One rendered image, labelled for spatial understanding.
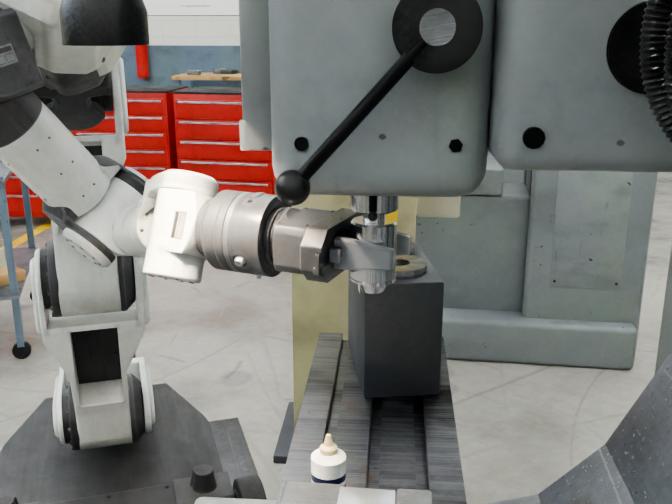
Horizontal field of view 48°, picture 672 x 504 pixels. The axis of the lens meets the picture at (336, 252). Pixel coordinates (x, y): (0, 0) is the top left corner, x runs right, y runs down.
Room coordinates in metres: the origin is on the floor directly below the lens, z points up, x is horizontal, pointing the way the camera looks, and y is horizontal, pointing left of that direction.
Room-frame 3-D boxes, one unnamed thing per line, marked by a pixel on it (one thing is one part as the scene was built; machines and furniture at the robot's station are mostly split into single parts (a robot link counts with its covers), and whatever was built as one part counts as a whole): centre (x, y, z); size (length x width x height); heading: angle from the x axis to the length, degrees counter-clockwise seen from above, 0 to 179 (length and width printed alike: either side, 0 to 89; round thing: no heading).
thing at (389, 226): (0.74, -0.04, 1.26); 0.05 x 0.05 x 0.01
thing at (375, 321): (1.17, -0.09, 1.00); 0.22 x 0.12 x 0.20; 5
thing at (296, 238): (0.78, 0.05, 1.24); 0.13 x 0.12 x 0.10; 157
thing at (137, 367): (1.48, 0.50, 0.68); 0.21 x 0.20 x 0.13; 17
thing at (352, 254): (0.71, -0.03, 1.24); 0.06 x 0.02 x 0.03; 67
